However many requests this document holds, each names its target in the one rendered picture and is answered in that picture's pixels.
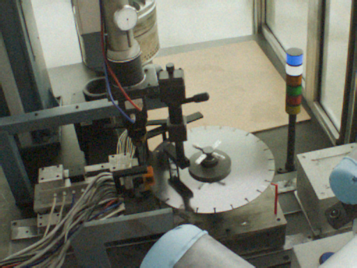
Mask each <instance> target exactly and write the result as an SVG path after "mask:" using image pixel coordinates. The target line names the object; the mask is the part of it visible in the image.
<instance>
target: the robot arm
mask: <svg viewBox="0 0 357 268"><path fill-rule="evenodd" d="M329 184H330V187H331V190H332V193H333V194H334V196H335V197H337V198H338V199H339V200H340V201H339V202H337V203H335V204H334V205H332V206H330V207H329V208H328V209H326V210H325V215H326V218H327V221H328V223H329V225H331V226H332V227H333V229H334V230H338V229H340V228H341V227H343V226H345V225H346V224H347V223H349V222H350V221H352V227H353V230H352V232H353V237H352V238H351V239H350V240H349V241H348V242H347V243H346V244H345V245H344V246H342V247H341V248H340V249H339V250H338V251H337V252H336V253H335V254H334V255H332V256H331V257H330V258H329V259H328V260H326V261H325V262H324V263H323V264H321V265H320V266H319V267H318V268H357V147H356V148H354V149H353V150H352V151H351V152H350V153H349V154H348V155H347V156H345V157H344V158H342V159H341V161H340V162H339V163H338V164H337V165H336V166H335V167H334V169H333V170H332V171H331V173H330V175H329ZM140 268H256V267H253V266H252V265H251V264H250V263H249V262H247V261H245V260H243V259H242V258H240V257H239V256H238V255H237V254H235V253H234V252H232V251H230V250H229V249H228V248H226V247H225V246H223V245H222V244H221V243H219V242H218V241H216V240H215V239H214V238H212V237H210V236H209V235H208V232H207V231H202V230H200V229H199V228H197V227H196V226H194V225H181V226H178V227H176V228H174V229H173V230H170V231H169V232H167V233H166V234H165V235H164V236H163V237H162V238H161V239H160V240H158V241H157V242H156V243H155V244H154V245H153V247H152V248H151V249H150V250H149V251H148V253H147V254H146V257H145V258H144V260H143V262H142V264H141V265H140Z"/></svg>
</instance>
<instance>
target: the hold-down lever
mask: <svg viewBox="0 0 357 268"><path fill-rule="evenodd" d="M209 99H210V94H209V92H207V91H205V92H200V93H197V94H195V95H194V96H193V97H190V98H184V99H180V100H174V101H172V103H173V106H177V105H184V104H187V103H193V102H194V103H201V102H206V101H209Z"/></svg>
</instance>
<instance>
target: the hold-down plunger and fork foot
mask: <svg viewBox="0 0 357 268"><path fill-rule="evenodd" d="M163 152H164V153H165V154H166V155H167V164H168V169H169V170H170V159H171V160H172V162H173V163H174V164H175V165H176V169H178V168H181V169H182V170H184V169H186V168H188V167H190V160H189V159H188V157H187V156H186V155H185V146H184V142H181V143H174V145H173V144H172V143H169V144H167V145H165V146H163Z"/></svg>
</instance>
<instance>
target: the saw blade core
mask: <svg viewBox="0 0 357 268"><path fill-rule="evenodd" d="M219 128H220V129H219ZM234 129H235V128H233V127H228V126H221V127H220V126H206V129H205V126H200V127H195V128H191V131H192V132H190V129H188V141H187V142H184V146H185V155H186V156H187V157H188V159H189V158H190V157H191V155H193V154H194V153H195V152H197V151H199V150H198V149H195V148H194V147H192V145H193V144H196V145H198V146H201V147H203V148H204V147H206V146H213V145H214V144H215V143H216V142H217V141H218V140H219V141H220V142H221V143H220V144H219V145H218V146H217V147H216V149H219V150H221V151H225V152H226V153H227V154H229V156H230V158H231V170H230V171H229V173H228V174H226V175H225V176H224V177H221V178H219V179H215V180H202V179H198V178H195V177H194V176H192V175H191V174H190V173H189V171H188V168H186V169H184V170H182V169H181V168H178V169H171V166H170V170H169V169H168V164H167V155H166V154H165V153H164V152H163V146H165V145H167V144H169V143H170V142H169V138H167V139H166V140H164V142H161V143H160V144H159V145H158V146H157V147H156V148H155V149H154V150H153V152H152V153H151V155H150V156H149V159H148V161H147V163H146V165H147V167H148V166H152V168H153V176H152V177H147V178H146V182H147V184H148V186H149V188H150V190H151V191H152V193H153V194H154V195H155V196H156V197H158V198H159V199H160V200H162V201H163V202H165V203H166V204H168V205H169V206H171V207H174V208H177V209H179V208H180V207H181V208H180V210H183V211H189V212H194V213H196V212H197V213H203V214H209V213H214V208H215V212H216V213H218V212H223V211H229V210H232V207H233V208H234V209H236V208H239V207H242V206H243V205H245V204H247V203H249V202H251V201H253V200H254V199H256V198H257V197H259V196H260V195H261V194H262V193H263V192H264V191H265V190H266V188H264V187H262V186H261V185H264V186H267V188H268V186H269V185H270V182H271V181H272V179H273V175H274V172H275V162H274V159H273V155H272V153H271V151H270V149H268V147H267V146H266V145H265V144H264V143H263V142H262V141H261V140H260V139H259V138H257V137H255V135H253V134H251V133H249V132H247V131H244V130H241V129H238V128H236V129H235V131H234ZM248 133H249V134H248ZM246 135H248V136H246ZM264 150H265V151H264ZM269 170H270V171H269ZM157 191H158V192H157ZM167 199H169V200H167ZM245 199H247V200H245ZM231 204H232V207H231ZM181 205H182V206H181ZM197 208H198V211H197Z"/></svg>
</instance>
